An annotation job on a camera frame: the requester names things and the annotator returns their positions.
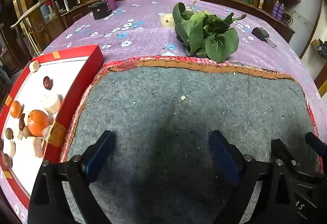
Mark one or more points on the purple spray can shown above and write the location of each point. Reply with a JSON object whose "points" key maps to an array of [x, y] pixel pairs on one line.
{"points": [[275, 9], [281, 12]]}

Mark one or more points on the brown longan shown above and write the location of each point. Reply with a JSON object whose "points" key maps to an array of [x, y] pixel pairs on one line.
{"points": [[7, 160], [9, 133]]}

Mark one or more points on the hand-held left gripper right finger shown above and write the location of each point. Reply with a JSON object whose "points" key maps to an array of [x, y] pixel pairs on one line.
{"points": [[222, 157]]}

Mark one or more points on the large orange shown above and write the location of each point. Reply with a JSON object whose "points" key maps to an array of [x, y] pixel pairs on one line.
{"points": [[38, 122]]}

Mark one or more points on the bok choy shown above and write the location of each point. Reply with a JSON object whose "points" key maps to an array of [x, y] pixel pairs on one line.
{"points": [[204, 32]]}

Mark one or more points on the red shallow box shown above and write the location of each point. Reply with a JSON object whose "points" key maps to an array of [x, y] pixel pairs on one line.
{"points": [[81, 68]]}

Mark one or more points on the purple floral tablecloth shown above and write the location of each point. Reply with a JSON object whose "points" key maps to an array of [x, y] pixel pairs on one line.
{"points": [[143, 40]]}

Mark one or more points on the black car key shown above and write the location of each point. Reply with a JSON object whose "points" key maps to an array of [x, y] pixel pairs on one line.
{"points": [[260, 33]]}

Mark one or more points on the black round holder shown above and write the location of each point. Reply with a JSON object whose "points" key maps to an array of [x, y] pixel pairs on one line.
{"points": [[99, 11]]}

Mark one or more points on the wooden chair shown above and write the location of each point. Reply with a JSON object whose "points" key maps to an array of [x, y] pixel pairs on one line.
{"points": [[38, 26]]}

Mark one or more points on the grey mat with red trim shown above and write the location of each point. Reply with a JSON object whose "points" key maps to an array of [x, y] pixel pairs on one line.
{"points": [[166, 111]]}

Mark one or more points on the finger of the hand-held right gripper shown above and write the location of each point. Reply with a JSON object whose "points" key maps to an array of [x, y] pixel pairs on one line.
{"points": [[279, 148], [315, 143]]}

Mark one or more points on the clear plastic wrapper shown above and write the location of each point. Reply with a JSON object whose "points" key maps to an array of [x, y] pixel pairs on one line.
{"points": [[47, 130]]}

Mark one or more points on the red date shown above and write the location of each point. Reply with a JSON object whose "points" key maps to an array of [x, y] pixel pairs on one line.
{"points": [[47, 82], [22, 121]]}

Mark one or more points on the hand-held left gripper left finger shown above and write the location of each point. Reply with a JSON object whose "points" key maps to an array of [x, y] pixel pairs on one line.
{"points": [[98, 153]]}

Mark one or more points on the small orange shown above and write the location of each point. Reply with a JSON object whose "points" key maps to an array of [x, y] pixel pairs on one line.
{"points": [[15, 109]]}

